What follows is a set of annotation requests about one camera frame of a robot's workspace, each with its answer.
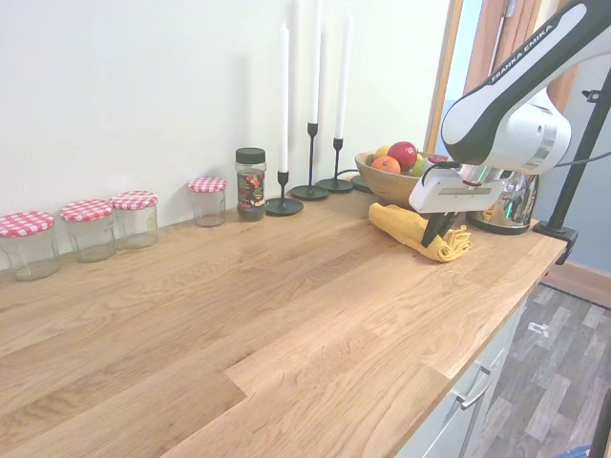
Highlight tall black candle holder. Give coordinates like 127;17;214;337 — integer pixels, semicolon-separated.
288;121;331;201

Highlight wooden fruit bowl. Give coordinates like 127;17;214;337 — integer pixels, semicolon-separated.
353;151;451;212

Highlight orange fruit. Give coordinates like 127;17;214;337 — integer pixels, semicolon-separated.
370;156;403;177

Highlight black camera stand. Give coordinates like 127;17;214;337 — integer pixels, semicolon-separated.
533;87;611;266

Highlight medium black candle holder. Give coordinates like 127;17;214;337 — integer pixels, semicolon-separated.
315;136;356;194

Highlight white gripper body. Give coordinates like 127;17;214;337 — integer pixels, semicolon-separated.
408;163;506;215

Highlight grey braided cable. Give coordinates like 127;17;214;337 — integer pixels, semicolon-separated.
553;151;611;169

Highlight shiny steel kettle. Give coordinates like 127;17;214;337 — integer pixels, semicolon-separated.
466;170;541;236

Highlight wooden door frame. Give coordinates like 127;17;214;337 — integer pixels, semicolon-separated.
423;0;468;150

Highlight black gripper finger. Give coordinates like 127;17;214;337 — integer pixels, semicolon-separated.
420;214;444;249
432;212;455;240

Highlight red apple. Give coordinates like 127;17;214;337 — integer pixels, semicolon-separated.
387;140;419;173

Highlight orange wooden door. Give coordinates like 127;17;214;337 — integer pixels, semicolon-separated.
464;0;579;112

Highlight white kitchen cabinet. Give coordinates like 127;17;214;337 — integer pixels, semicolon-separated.
394;284;532;458

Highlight spice jar black lid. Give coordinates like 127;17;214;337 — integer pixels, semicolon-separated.
234;147;268;223

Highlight glass jar red checked lid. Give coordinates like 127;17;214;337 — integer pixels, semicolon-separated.
59;198;117;264
187;176;228;229
0;210;62;283
111;190;160;251

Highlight tall white candle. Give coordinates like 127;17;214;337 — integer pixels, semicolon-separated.
278;19;291;174
308;0;324;126
334;9;354;141

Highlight short black candle holder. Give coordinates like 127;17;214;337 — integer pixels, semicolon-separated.
263;169;306;218

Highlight yellow cloth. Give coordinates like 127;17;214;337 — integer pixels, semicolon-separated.
368;201;474;264

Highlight metal drawer handle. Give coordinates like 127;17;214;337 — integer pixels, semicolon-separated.
453;364;494;409

